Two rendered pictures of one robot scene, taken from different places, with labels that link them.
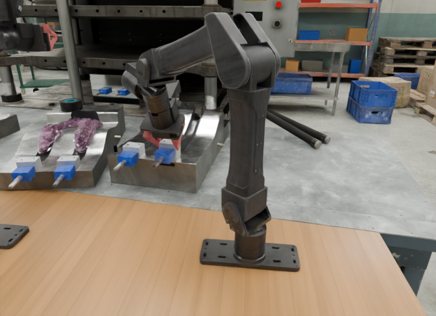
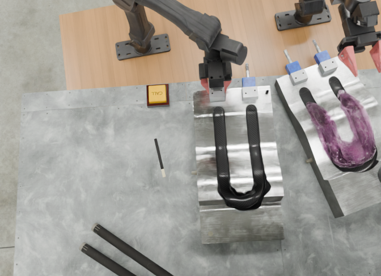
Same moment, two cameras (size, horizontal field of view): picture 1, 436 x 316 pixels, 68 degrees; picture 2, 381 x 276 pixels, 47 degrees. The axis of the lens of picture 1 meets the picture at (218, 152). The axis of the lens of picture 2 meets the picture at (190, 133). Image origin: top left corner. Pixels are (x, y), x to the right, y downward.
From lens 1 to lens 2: 165 cm
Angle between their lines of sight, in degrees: 82
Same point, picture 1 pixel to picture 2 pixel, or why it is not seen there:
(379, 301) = (79, 37)
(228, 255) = (153, 41)
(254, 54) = not seen: outside the picture
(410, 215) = (41, 115)
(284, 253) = (123, 51)
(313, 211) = (106, 100)
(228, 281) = not seen: hidden behind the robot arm
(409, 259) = not seen: hidden behind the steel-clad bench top
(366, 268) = (81, 56)
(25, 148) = (359, 89)
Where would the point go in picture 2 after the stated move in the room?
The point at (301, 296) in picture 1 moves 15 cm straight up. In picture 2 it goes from (114, 29) to (105, 8)
